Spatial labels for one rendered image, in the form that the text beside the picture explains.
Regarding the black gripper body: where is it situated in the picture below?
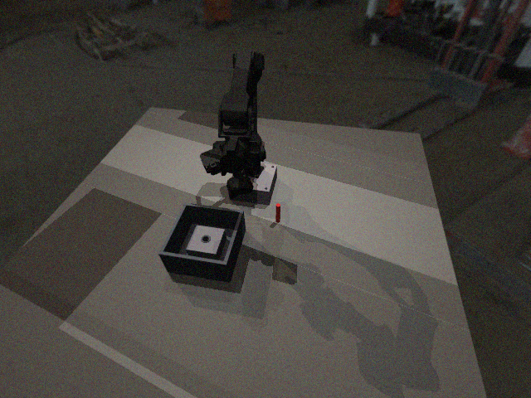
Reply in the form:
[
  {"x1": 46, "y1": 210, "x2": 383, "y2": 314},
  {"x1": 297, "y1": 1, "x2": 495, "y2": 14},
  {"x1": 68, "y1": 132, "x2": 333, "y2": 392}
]
[{"x1": 212, "y1": 141, "x2": 253, "y2": 196}]

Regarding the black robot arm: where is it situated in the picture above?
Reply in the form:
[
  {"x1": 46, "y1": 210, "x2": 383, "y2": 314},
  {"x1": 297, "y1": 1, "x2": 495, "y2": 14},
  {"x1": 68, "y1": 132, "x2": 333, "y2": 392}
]
[{"x1": 200, "y1": 50, "x2": 266, "y2": 178}]

